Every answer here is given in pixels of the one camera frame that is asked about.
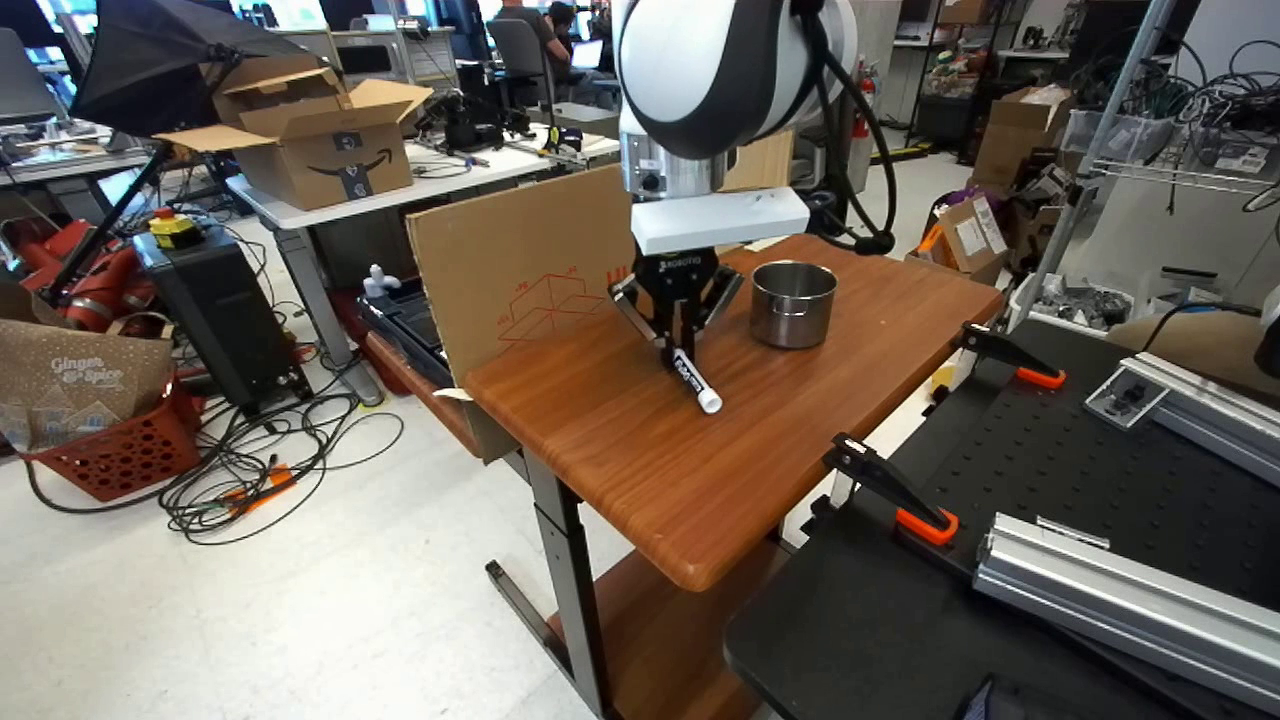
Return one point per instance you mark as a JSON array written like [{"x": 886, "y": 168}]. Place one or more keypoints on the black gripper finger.
[
  {"x": 714, "y": 318},
  {"x": 652, "y": 320}
]

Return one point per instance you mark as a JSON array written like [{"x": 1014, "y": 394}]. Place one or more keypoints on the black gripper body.
[{"x": 681, "y": 278}]

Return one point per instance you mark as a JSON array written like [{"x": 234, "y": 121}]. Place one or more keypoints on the white marker with black cap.
[{"x": 697, "y": 387}]

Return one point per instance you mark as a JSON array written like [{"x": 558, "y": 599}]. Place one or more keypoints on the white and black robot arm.
[{"x": 692, "y": 64}]

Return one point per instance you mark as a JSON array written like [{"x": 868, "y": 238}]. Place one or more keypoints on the silver metal pot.
[{"x": 795, "y": 318}]

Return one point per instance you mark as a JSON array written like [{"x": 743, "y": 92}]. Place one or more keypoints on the large flat cardboard panel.
[{"x": 523, "y": 265}]

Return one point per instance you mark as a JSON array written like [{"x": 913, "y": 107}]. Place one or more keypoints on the red fire extinguisher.
[{"x": 866, "y": 107}]

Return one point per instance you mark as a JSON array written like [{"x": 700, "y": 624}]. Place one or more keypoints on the grey metal table leg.
[{"x": 570, "y": 561}]

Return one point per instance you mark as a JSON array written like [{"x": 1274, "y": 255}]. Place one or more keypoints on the orange and black bar clamp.
[
  {"x": 899, "y": 496},
  {"x": 1018, "y": 359}
]

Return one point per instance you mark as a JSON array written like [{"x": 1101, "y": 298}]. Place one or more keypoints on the white office desk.
[{"x": 441, "y": 175}]

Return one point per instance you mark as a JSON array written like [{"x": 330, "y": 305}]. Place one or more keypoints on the small labelled cardboard box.
[{"x": 968, "y": 238}]

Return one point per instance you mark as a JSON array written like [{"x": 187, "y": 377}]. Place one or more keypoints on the small white bottle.
[{"x": 382, "y": 283}]

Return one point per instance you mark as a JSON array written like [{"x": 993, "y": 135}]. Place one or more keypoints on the seated person in background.
[{"x": 524, "y": 42}]

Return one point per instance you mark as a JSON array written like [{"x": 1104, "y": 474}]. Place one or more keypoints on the wooden board under table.
[{"x": 665, "y": 642}]

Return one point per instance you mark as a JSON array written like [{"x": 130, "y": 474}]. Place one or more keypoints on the tall brown cardboard box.
[{"x": 1022, "y": 141}]

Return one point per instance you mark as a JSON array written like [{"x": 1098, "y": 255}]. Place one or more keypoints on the open cardboard box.
[{"x": 326, "y": 141}]

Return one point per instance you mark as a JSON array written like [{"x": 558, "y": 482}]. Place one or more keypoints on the black perforated breadboard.
[{"x": 1066, "y": 466}]

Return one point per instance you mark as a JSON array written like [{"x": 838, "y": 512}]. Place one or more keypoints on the grey outlet plate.
[{"x": 1125, "y": 399}]

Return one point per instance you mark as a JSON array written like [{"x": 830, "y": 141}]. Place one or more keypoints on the black computer tower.
[{"x": 226, "y": 320}]

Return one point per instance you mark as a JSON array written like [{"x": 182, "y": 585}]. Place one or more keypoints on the grey metal pole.
[{"x": 1104, "y": 135}]

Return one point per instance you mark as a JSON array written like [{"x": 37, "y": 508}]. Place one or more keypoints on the yellow emergency stop button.
[{"x": 173, "y": 229}]

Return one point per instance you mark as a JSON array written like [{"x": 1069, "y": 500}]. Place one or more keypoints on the red plastic basket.
[{"x": 124, "y": 450}]

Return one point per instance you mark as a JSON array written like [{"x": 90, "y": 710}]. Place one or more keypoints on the black photo softbox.
[{"x": 163, "y": 60}]

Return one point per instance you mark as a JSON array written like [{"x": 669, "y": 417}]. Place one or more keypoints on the red tool bag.
[{"x": 85, "y": 272}]

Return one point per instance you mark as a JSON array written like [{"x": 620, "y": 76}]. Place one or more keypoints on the brown paper bag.
[{"x": 75, "y": 381}]

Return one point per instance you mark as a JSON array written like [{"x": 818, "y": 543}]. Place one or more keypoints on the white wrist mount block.
[{"x": 720, "y": 222}]

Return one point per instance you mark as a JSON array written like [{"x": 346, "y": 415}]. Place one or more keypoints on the long aluminium extrusion rail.
[{"x": 1133, "y": 601}]

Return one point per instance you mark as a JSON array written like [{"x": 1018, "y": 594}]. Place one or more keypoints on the short aluminium extrusion rail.
[{"x": 1220, "y": 404}]

